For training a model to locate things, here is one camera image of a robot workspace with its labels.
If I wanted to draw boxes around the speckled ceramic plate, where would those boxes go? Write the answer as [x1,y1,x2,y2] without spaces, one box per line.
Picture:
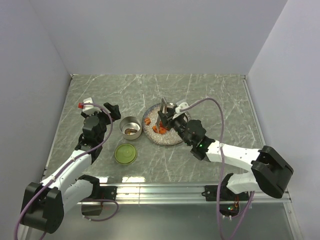
[142,103,183,146]

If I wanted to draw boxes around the green round lid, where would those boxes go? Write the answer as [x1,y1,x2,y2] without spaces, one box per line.
[114,143,138,165]

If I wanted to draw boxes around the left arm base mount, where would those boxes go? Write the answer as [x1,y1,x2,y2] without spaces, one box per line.
[78,174,118,201]

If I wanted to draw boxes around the aluminium mounting rail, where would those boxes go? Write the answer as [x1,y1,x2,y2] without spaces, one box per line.
[77,182,292,205]

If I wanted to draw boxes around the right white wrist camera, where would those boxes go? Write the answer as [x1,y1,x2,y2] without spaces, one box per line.
[174,99,189,116]

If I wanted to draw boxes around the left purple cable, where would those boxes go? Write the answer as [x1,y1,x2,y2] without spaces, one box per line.
[12,102,120,240]

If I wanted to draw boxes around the brown braised food piece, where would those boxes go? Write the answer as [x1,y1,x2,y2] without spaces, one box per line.
[124,128,138,135]

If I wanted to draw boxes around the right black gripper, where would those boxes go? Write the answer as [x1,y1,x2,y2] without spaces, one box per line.
[158,106,193,147]

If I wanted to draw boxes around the orange chicken wing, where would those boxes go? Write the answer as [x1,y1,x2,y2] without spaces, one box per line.
[152,125,160,133]

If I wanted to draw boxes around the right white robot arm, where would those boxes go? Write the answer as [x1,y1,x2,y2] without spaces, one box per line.
[158,106,294,200]

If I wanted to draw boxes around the metal food tongs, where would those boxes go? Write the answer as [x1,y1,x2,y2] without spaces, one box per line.
[154,97,168,129]

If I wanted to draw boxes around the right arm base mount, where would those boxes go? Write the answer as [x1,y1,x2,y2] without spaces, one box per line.
[201,173,249,202]

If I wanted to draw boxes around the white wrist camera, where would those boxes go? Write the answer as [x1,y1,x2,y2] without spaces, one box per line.
[174,99,189,116]
[78,97,99,115]

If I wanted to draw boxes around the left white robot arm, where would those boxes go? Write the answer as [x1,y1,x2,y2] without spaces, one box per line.
[16,98,121,234]

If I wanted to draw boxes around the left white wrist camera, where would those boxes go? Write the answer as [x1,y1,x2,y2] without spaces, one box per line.
[78,97,99,115]

